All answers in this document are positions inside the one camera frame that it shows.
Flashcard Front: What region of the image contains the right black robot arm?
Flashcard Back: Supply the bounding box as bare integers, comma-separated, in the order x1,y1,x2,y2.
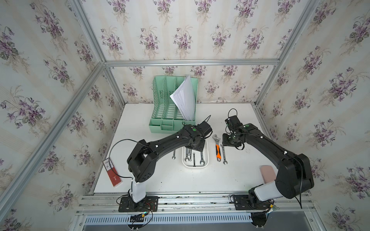
222,116,314,207

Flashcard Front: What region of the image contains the pink case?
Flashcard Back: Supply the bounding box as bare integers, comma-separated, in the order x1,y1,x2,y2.
260,165,277,184

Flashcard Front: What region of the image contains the red card package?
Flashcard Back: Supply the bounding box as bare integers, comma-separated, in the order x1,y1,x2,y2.
103,157,122,187

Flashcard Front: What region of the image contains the orange handled adjustable wrench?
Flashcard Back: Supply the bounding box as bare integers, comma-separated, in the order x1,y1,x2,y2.
213,134,222,162

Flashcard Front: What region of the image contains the silver wrench in box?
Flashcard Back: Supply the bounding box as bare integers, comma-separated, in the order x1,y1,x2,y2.
184,148,192,162

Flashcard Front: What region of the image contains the green file organizer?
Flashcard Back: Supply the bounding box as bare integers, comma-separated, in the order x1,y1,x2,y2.
149,76,196,134

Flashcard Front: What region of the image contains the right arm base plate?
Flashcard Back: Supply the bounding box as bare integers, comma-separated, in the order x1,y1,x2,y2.
230,194,275,211

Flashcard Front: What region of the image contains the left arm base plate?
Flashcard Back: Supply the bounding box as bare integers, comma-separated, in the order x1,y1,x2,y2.
118,195,159,212

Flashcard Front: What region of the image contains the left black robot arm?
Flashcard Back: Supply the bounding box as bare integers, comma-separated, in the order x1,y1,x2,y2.
127,121,213,203

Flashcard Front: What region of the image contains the silver combination wrench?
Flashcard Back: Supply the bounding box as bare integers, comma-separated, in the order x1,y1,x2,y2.
221,144,228,165

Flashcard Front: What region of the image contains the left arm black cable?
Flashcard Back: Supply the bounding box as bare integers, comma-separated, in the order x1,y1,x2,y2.
109,139,145,180

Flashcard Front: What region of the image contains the small circuit board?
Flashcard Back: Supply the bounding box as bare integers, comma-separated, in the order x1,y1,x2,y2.
129,214,145,223

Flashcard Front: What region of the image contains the large silver wrench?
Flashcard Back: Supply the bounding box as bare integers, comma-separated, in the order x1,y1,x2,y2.
199,151,205,166

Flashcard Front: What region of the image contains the white paper stack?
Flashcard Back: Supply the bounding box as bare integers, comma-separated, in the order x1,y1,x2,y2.
170,75,196,121

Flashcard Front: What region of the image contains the white plastic storage box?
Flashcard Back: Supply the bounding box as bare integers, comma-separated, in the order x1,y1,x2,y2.
181,140,210,169

